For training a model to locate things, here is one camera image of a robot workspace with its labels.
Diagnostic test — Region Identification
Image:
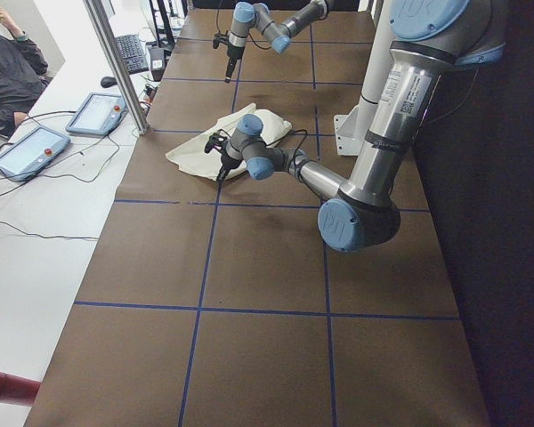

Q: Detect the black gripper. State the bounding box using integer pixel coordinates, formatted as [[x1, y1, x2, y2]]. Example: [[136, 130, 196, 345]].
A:
[[216, 152, 240, 182], [224, 44, 244, 84]]

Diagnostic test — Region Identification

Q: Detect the cream long sleeve shirt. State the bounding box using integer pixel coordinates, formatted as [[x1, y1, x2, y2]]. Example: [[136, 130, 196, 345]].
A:
[[166, 103, 292, 181]]

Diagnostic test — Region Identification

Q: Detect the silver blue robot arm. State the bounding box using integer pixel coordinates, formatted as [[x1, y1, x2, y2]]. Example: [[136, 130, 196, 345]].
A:
[[205, 1, 508, 252], [213, 1, 334, 83]]

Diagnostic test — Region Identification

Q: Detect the black box with white label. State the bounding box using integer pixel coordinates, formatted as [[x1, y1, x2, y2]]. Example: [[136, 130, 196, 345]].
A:
[[148, 46, 166, 82]]

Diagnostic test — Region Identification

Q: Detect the black keyboard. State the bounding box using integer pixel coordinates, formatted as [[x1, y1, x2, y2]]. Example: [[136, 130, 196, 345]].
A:
[[115, 35, 149, 74]]

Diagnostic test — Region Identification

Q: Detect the black computer mouse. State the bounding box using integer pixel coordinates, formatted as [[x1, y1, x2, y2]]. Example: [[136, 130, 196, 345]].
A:
[[100, 77, 117, 88]]

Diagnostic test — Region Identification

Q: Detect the far teach pendant tablet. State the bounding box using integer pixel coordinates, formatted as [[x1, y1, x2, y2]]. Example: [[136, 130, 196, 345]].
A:
[[65, 93, 127, 137]]

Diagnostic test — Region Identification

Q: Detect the teach pendant tablet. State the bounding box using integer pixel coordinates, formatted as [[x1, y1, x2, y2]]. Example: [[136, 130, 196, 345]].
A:
[[65, 93, 127, 137], [0, 125, 71, 182]]

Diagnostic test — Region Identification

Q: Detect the near teach pendant tablet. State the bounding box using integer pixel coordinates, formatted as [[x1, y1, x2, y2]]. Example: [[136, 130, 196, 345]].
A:
[[0, 125, 71, 182]]

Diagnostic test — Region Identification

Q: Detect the seated person in black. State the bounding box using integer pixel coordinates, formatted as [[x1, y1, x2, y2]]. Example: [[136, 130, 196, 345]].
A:
[[0, 5, 49, 138]]

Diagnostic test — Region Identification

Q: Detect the red cylinder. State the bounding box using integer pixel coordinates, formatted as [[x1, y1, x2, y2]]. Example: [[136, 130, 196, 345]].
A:
[[0, 372, 41, 407]]

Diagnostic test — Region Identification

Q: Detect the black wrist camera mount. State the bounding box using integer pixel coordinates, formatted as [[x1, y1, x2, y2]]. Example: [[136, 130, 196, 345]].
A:
[[213, 31, 230, 49], [204, 134, 229, 154]]

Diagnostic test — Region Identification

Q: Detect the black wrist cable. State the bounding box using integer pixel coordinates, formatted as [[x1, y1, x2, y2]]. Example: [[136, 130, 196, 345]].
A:
[[213, 0, 272, 51], [213, 128, 309, 179]]

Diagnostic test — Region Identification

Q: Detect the aluminium frame post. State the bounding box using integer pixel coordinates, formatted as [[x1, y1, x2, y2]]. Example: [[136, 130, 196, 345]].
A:
[[84, 0, 150, 135]]

